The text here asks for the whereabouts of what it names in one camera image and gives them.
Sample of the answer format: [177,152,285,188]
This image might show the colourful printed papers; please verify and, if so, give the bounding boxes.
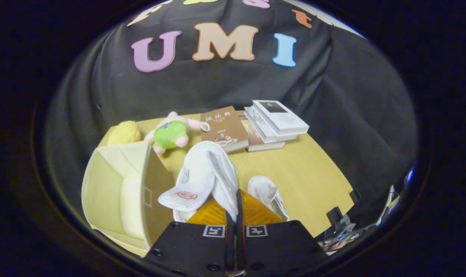
[322,225,359,251]

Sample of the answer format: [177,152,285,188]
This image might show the brown book under white books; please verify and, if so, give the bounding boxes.
[237,111,286,152]

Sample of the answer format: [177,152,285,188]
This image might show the white canvas shoe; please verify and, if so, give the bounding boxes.
[248,175,290,222]
[158,140,240,223]

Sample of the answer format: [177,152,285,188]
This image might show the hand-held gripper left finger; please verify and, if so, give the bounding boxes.
[142,196,235,275]

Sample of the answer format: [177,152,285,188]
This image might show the brown cover book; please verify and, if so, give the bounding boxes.
[200,106,250,153]

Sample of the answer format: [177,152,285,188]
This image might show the green and pink plush toy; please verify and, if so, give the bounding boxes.
[144,111,210,155]

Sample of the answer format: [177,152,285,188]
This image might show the beige fabric storage box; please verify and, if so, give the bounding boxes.
[81,140,176,257]

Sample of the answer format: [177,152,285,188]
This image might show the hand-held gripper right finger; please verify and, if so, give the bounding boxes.
[236,189,328,274]

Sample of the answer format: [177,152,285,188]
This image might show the white book with dark square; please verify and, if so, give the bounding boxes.
[251,100,310,136]

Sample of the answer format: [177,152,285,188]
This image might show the yellow plush toy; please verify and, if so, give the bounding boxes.
[107,120,142,146]

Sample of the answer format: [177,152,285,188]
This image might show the white patterned cover book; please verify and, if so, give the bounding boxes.
[244,106,297,143]

